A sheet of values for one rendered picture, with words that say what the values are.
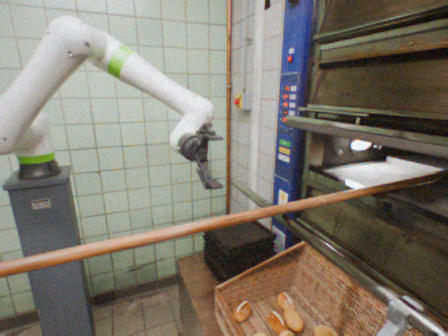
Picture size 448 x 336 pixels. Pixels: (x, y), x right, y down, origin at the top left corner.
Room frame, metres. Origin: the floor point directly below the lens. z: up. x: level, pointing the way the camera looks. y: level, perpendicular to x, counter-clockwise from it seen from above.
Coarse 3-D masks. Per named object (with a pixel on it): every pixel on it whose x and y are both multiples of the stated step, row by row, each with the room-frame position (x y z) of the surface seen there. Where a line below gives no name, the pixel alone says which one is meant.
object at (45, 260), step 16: (432, 176) 0.99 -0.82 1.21; (352, 192) 0.82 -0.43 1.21; (368, 192) 0.84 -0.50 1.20; (272, 208) 0.70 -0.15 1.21; (288, 208) 0.71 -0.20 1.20; (304, 208) 0.74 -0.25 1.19; (192, 224) 0.60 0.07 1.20; (208, 224) 0.61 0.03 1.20; (224, 224) 0.63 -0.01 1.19; (112, 240) 0.53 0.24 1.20; (128, 240) 0.54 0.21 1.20; (144, 240) 0.55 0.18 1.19; (160, 240) 0.56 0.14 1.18; (32, 256) 0.47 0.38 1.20; (48, 256) 0.48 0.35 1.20; (64, 256) 0.48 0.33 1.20; (80, 256) 0.49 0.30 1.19; (0, 272) 0.44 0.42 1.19; (16, 272) 0.45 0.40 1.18
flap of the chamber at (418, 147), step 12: (288, 120) 1.09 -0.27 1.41; (324, 132) 0.89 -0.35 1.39; (336, 132) 0.85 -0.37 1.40; (348, 132) 0.80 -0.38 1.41; (360, 132) 0.77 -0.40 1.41; (384, 144) 0.69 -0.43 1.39; (396, 144) 0.66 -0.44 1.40; (408, 144) 0.64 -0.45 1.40; (420, 144) 0.61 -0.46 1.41; (432, 144) 0.59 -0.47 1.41; (444, 156) 0.56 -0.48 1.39
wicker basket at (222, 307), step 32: (288, 256) 1.07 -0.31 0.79; (320, 256) 1.01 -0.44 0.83; (256, 288) 1.01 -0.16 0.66; (288, 288) 1.07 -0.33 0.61; (352, 288) 0.85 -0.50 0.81; (224, 320) 0.85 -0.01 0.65; (256, 320) 0.91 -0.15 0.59; (320, 320) 0.90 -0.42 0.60; (352, 320) 0.80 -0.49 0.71; (384, 320) 0.72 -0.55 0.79
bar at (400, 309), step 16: (288, 224) 0.68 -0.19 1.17; (304, 240) 0.61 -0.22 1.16; (320, 240) 0.58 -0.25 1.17; (336, 256) 0.52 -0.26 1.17; (352, 272) 0.47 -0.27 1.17; (368, 288) 0.43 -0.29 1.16; (384, 288) 0.42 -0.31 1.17; (400, 304) 0.38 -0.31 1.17; (416, 304) 0.38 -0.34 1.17; (400, 320) 0.36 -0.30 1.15; (416, 320) 0.35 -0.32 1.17; (432, 320) 0.35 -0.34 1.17
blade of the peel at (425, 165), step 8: (392, 160) 1.28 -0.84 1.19; (400, 160) 1.24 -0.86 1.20; (408, 160) 1.32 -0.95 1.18; (416, 160) 1.32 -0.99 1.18; (424, 160) 1.32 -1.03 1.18; (432, 160) 1.32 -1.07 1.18; (440, 160) 1.31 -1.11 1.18; (416, 168) 1.17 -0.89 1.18; (424, 168) 1.14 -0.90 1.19; (432, 168) 1.12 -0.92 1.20; (440, 168) 1.09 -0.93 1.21
